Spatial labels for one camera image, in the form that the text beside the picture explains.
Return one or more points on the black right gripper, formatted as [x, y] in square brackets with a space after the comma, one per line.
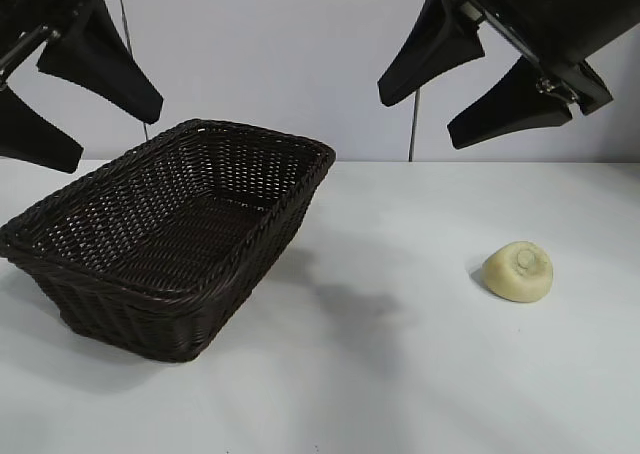
[550, 14]

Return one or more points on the dark brown wicker basket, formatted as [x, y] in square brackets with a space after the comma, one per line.
[150, 214]

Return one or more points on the pale yellow egg yolk pastry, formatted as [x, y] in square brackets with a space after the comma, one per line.
[515, 280]

